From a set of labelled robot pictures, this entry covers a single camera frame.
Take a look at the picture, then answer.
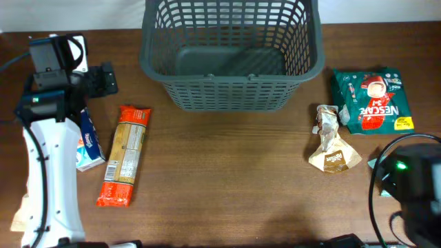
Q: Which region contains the grey plastic basket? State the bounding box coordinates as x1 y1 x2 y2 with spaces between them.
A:
139 0 325 112

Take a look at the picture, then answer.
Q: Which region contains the brown snack bag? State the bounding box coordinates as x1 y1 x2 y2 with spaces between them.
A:
308 105 362 174

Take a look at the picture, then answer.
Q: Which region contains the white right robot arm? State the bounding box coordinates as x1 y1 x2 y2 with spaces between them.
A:
379 143 440 247

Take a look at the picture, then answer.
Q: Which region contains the teal small sachet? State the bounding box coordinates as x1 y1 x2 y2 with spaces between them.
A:
367 158 391 198

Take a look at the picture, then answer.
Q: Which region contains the green Nescafe coffee bag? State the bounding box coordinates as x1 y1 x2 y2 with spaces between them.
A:
331 68 414 135

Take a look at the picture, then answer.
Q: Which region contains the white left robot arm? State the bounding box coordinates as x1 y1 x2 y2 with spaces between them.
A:
14 62 118 247

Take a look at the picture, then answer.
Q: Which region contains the Kleenex tissue multipack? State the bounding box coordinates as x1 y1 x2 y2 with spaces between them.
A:
76 107 105 172

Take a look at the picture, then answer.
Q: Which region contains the orange spaghetti packet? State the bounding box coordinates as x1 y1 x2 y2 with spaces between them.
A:
96 105 152 207

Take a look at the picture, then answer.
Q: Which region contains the beige crumpled packet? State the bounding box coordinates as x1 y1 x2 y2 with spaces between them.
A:
10 194 30 232

